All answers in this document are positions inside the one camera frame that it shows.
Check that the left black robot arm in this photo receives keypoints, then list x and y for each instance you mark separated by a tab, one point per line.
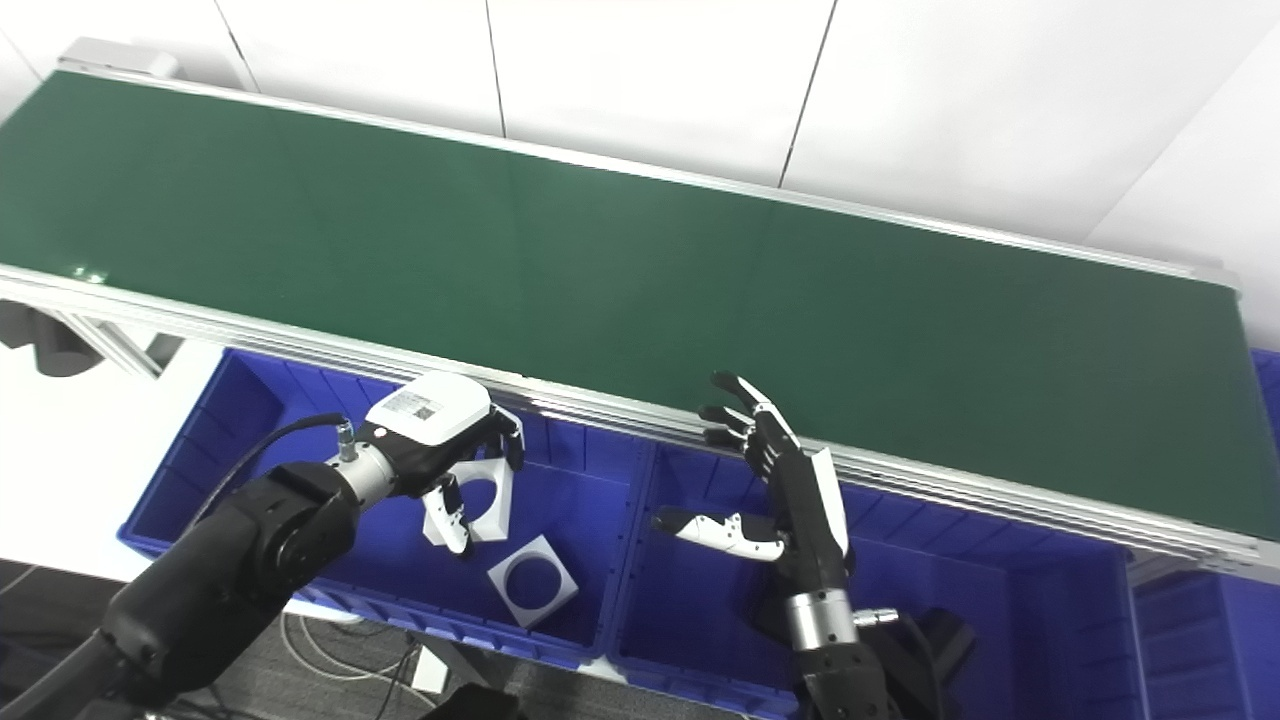
250	560

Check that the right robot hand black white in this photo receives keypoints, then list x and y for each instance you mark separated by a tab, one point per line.
810	520

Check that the white power adapter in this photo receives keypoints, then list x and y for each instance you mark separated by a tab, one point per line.
430	672

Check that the green conveyor belt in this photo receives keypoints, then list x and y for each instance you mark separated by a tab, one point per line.
600	280

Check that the grey conveyor motor box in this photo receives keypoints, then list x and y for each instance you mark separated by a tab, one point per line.
120	58

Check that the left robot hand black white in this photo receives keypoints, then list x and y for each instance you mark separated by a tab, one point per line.
430	410

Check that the white square part round hole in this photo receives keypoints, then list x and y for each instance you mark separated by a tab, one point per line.
528	615
497	515

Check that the aluminium conveyor leg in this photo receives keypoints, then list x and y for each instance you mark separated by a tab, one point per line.
120	350

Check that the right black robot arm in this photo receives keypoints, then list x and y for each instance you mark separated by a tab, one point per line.
840	680

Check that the blue plastic bin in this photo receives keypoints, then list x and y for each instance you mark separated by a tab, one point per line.
1210	650
1000	600
590	520

